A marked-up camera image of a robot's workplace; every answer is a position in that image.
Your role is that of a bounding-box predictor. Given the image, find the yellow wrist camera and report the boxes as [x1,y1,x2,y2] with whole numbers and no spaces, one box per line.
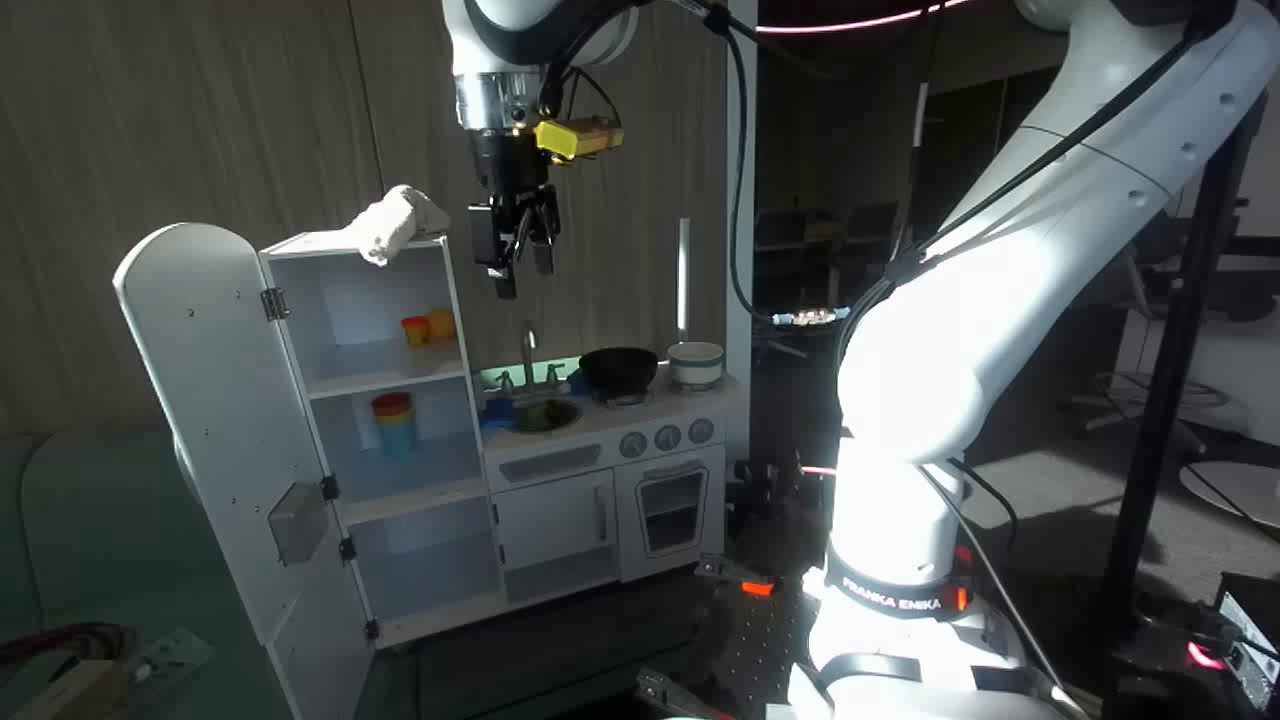
[532,119,624,164]

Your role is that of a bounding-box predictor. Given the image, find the black metal stand pole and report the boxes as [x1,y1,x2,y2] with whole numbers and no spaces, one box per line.
[1088,101,1264,663]

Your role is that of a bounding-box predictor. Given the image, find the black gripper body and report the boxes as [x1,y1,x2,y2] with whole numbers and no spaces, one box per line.
[475,134,562,260]

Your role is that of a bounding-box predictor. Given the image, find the white terry towel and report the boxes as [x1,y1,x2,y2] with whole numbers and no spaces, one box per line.
[348,186,448,268]

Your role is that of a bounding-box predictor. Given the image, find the silver toy faucet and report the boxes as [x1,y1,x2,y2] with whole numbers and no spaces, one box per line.
[521,320,539,388]

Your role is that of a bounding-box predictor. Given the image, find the blue toy detergent bottle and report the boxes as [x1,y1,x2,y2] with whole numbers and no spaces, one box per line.
[479,394,518,432]

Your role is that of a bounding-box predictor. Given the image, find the white green toy pot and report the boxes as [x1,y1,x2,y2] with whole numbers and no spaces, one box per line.
[669,339,724,388]

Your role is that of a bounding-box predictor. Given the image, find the black toy pan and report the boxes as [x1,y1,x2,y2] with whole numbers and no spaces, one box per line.
[579,350,660,398]

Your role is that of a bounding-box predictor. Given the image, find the white toy kitchen cabinet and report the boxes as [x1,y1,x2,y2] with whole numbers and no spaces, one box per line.
[265,238,505,649]

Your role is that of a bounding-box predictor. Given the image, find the orange yellow toy cups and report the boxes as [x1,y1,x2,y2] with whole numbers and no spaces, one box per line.
[401,309,455,352]

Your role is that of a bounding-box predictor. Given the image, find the white cabinet door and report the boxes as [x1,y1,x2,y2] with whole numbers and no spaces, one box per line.
[111,226,373,720]

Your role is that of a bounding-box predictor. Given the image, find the white toy stove unit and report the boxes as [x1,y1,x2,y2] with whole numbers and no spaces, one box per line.
[479,382,736,610]

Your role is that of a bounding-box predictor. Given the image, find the stacked colourful toy cups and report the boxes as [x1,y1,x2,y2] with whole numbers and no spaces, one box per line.
[373,394,418,458]

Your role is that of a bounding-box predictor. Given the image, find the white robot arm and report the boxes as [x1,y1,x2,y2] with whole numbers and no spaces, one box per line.
[770,0,1280,720]

